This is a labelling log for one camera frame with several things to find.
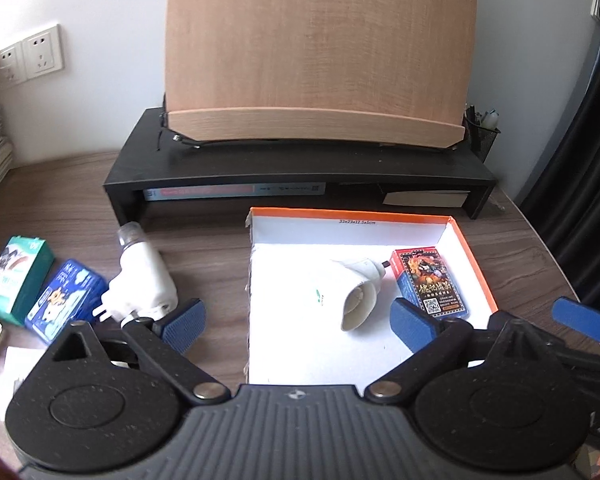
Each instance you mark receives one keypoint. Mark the green carton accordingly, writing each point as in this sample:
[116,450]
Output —
[15,280]

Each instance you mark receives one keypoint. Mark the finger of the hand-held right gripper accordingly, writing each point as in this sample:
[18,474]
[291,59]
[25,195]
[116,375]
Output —
[580,317]

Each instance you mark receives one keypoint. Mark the white wall socket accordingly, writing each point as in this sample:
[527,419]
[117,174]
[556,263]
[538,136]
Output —
[10,62]
[42,52]

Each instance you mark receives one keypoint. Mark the black desk riser shelf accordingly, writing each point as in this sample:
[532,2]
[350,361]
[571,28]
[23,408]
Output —
[300,167]

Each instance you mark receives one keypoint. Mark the black curtain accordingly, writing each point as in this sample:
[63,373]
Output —
[580,160]

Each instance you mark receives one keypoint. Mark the orange-rimmed cardboard box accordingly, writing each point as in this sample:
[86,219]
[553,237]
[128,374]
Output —
[300,320]

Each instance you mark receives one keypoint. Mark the blue and pink book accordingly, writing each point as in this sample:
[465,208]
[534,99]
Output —
[230,191]

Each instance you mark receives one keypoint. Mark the white tube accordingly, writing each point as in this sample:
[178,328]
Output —
[490,119]

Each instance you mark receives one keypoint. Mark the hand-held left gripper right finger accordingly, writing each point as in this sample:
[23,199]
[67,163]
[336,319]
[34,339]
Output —
[410,325]

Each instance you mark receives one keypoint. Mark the blue carton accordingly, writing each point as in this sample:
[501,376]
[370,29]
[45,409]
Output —
[62,300]

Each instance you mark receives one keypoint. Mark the white plug-in heater with bottle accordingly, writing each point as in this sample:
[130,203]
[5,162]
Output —
[147,275]

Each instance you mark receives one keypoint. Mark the black mesh pen holder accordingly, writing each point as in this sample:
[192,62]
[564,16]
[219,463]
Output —
[482,142]

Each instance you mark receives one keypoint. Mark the black pen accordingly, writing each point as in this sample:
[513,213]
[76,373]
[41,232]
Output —
[470,115]

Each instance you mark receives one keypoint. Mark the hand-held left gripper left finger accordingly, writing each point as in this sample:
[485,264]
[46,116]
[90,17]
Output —
[185,325]

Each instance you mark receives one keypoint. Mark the wooden book stand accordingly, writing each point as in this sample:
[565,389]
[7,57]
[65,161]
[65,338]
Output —
[320,50]

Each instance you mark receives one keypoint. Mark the white paper sheet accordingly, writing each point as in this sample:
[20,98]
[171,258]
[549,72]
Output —
[25,360]

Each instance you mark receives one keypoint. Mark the red playing card box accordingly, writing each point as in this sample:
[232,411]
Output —
[430,282]

